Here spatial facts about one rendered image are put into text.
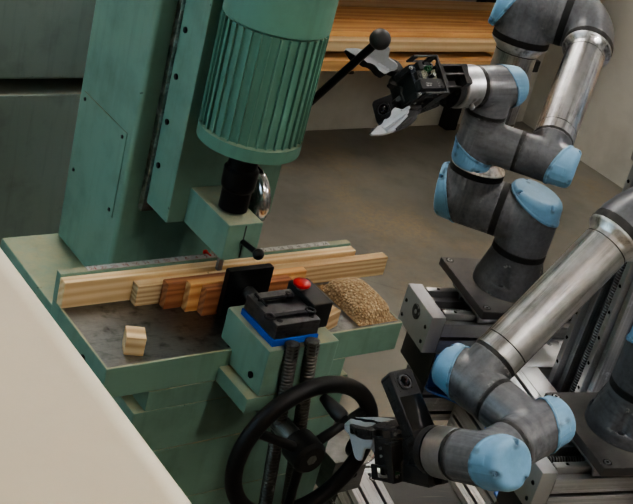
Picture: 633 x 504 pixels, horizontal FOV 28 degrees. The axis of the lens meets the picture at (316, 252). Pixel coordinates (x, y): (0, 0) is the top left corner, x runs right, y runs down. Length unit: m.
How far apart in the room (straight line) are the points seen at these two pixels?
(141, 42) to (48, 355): 1.80
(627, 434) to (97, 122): 1.11
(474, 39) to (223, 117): 3.18
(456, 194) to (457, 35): 2.48
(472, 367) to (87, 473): 1.51
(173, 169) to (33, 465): 1.84
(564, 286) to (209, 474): 0.75
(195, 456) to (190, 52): 0.69
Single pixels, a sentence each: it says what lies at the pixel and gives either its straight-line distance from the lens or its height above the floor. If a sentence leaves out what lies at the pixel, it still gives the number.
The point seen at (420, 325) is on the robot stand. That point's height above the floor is 0.73.
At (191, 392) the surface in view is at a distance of 2.10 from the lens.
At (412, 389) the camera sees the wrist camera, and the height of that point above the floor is 1.04.
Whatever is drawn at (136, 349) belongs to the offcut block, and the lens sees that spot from 2.01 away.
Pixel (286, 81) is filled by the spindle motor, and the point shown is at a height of 1.34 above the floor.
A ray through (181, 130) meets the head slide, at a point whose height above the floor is 1.17.
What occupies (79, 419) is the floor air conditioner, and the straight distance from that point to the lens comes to 0.37.
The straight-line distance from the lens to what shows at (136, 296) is 2.13.
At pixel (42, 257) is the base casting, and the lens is 2.44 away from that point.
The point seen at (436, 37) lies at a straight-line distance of 4.99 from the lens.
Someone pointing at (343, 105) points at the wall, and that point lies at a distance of 5.46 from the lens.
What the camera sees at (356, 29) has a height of 0.63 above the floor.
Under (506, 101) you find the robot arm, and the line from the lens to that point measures 2.22.
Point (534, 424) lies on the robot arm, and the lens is 1.77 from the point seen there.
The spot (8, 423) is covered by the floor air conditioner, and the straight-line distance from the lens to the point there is 0.36.
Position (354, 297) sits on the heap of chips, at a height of 0.93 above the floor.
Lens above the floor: 2.02
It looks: 27 degrees down
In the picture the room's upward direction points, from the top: 15 degrees clockwise
